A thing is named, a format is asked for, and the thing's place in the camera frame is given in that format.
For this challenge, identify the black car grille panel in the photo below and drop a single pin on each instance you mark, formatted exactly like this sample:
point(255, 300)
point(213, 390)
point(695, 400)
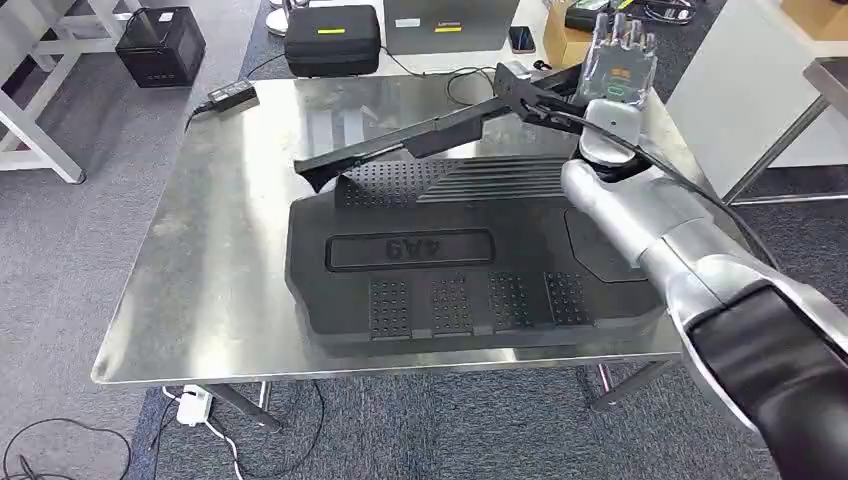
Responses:
point(411, 311)

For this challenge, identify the white board panel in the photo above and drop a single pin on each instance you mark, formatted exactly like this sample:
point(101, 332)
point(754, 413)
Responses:
point(735, 86)

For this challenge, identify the brown cardboard box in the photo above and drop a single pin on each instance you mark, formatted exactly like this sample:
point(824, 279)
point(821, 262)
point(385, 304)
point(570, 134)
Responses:
point(563, 40)

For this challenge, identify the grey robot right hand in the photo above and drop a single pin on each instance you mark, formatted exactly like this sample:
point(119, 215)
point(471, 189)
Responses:
point(616, 73)

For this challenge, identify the black cube box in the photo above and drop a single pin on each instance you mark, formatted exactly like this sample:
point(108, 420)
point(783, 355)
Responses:
point(159, 50)

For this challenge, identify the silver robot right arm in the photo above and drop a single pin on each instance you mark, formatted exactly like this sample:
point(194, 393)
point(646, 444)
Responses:
point(662, 225)

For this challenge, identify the black smartphone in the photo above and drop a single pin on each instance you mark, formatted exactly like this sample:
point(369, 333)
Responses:
point(522, 40)

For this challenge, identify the black zipped carry case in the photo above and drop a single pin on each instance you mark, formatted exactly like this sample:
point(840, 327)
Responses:
point(331, 46)

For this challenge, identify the white frame table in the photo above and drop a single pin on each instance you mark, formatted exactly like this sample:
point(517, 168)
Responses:
point(40, 142)

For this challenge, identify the grey metal table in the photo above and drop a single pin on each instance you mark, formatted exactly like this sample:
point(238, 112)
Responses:
point(828, 76)

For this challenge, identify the white power strip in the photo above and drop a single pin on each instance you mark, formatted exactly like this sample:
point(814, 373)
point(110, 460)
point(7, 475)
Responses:
point(193, 405)

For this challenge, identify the stainless steel table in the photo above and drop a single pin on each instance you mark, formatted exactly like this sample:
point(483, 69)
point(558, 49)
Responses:
point(232, 265)

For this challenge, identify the black power adapter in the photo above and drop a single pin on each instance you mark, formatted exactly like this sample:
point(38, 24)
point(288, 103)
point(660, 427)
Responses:
point(232, 97)

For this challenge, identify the black plastic plate frame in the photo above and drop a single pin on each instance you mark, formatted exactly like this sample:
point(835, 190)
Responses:
point(371, 154)

